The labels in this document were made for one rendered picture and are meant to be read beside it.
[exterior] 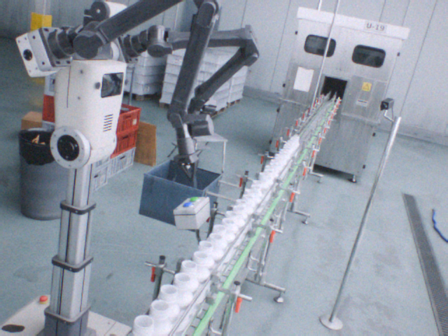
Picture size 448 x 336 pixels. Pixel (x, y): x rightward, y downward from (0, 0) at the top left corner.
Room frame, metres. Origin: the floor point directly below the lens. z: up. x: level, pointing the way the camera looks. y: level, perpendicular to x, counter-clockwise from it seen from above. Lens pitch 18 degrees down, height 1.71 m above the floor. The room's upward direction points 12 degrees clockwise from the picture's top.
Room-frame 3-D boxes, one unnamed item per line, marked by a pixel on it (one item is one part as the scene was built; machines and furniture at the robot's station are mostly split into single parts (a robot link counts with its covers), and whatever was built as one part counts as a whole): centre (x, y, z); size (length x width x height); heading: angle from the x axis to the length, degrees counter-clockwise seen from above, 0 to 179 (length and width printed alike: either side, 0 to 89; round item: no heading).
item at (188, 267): (0.92, 0.03, 1.08); 0.06 x 0.06 x 0.17
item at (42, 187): (3.23, 1.36, 0.32); 0.45 x 0.45 x 0.64
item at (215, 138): (5.21, 0.36, 0.21); 0.61 x 0.47 x 0.41; 40
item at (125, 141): (4.49, 1.27, 0.33); 0.61 x 0.41 x 0.22; 169
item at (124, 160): (4.49, 1.27, 0.11); 0.61 x 0.41 x 0.22; 169
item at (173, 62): (8.66, 0.82, 0.59); 1.24 x 1.03 x 1.17; 169
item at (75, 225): (1.59, 0.53, 0.74); 0.11 x 0.11 x 0.40; 76
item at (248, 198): (1.43, -0.10, 1.08); 0.06 x 0.06 x 0.17
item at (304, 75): (6.08, -0.80, 1.22); 0.23 x 0.03 x 0.32; 76
